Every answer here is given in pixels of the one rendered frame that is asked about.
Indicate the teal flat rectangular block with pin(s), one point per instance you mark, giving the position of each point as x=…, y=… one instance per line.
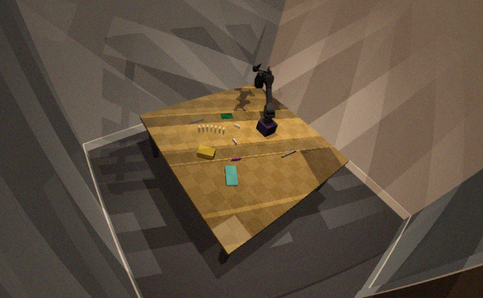
x=231, y=176

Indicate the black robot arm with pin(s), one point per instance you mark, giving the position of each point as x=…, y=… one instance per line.
x=267, y=79

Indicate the green rectangular block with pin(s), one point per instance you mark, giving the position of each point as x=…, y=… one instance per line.
x=226, y=115

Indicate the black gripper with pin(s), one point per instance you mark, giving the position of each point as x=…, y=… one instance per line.
x=256, y=68

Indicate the yellow rectangular block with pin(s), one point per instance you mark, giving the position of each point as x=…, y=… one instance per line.
x=206, y=152

